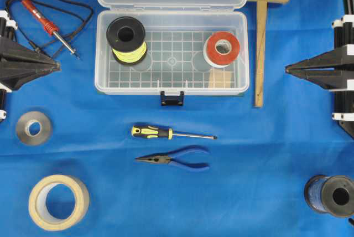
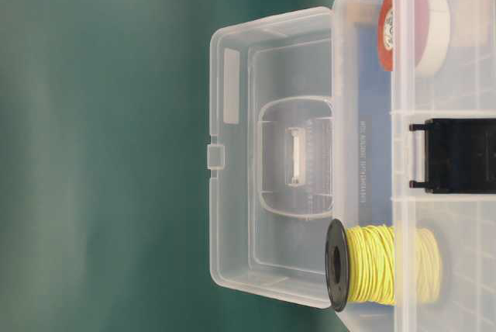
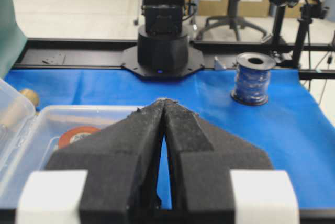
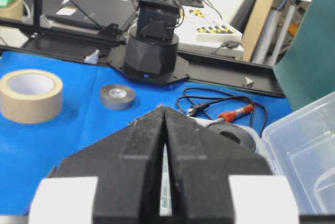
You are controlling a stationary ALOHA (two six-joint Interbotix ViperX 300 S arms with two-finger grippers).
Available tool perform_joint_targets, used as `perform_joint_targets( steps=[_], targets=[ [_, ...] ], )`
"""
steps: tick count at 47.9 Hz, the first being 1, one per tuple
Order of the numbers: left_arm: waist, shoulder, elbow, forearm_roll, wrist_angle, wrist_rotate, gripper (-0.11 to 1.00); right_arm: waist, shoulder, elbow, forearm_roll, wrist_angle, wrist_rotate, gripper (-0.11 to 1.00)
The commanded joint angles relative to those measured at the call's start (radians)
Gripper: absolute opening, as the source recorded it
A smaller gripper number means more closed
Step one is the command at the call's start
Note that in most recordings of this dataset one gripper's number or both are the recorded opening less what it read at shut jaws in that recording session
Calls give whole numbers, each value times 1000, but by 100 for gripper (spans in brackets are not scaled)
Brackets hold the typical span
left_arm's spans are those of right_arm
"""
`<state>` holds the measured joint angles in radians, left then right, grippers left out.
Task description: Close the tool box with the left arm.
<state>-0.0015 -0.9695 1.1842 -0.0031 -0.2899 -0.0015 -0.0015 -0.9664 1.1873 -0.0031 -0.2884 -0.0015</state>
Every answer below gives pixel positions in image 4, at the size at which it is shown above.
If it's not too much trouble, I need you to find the grey duct tape roll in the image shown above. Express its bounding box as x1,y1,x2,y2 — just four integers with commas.
99,84,136,110

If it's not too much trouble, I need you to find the clear plastic tool box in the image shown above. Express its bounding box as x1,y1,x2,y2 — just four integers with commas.
259,93,334,215

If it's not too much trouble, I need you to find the black laptop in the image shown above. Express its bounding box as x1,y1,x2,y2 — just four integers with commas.
45,0,136,29

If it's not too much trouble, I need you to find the black mounting rail plate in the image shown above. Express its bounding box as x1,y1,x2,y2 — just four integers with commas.
1,18,285,98

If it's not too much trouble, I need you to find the beige masking tape roll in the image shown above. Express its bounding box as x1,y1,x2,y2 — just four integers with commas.
1,69,63,124

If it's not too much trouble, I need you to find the blue table mat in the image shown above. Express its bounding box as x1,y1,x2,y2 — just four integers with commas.
0,51,294,216

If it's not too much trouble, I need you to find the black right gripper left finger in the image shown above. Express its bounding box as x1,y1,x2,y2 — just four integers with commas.
29,106,165,223

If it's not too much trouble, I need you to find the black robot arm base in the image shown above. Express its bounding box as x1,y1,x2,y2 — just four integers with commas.
123,0,180,77

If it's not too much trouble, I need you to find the black power cable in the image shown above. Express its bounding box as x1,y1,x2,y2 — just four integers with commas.
176,88,269,136

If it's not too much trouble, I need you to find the red orange soldering iron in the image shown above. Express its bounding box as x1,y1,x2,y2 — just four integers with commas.
218,104,254,123

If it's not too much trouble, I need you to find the black round disc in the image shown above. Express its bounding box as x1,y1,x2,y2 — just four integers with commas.
206,122,256,152

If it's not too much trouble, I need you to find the white button control box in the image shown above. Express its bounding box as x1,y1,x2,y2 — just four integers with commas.
175,6,242,47

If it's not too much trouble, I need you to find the dark green board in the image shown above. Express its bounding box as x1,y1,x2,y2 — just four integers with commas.
273,0,334,110

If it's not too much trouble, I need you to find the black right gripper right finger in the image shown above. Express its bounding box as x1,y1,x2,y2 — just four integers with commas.
164,108,299,223

